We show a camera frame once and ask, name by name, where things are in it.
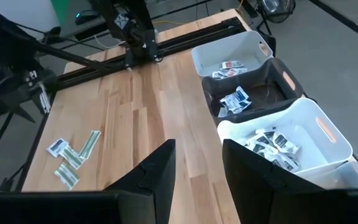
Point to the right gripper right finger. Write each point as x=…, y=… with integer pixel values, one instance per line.
x=275, y=202

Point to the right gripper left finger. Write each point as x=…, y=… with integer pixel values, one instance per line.
x=120, y=205

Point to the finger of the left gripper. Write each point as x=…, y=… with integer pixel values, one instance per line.
x=23, y=112
x=36, y=95

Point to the green striped bandage packet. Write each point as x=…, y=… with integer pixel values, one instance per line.
x=72, y=157
x=89, y=145
x=67, y=175

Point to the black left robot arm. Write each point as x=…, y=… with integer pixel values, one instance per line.
x=129, y=12

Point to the clear plastic bin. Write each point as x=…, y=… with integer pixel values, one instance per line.
x=346, y=177

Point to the white and green panel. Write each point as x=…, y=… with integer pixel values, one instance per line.
x=20, y=12

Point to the white plastic bin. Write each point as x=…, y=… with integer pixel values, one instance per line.
x=306, y=124

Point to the black computer mouse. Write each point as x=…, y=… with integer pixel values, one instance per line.
x=85, y=17

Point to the dark grey plastic bin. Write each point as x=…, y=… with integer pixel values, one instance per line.
x=287, y=81

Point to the light grey plastic bin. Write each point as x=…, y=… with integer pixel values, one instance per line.
x=244, y=46

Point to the black floor fan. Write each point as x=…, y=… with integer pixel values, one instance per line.
x=275, y=9

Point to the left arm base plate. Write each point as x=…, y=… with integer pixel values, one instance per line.
x=141, y=53

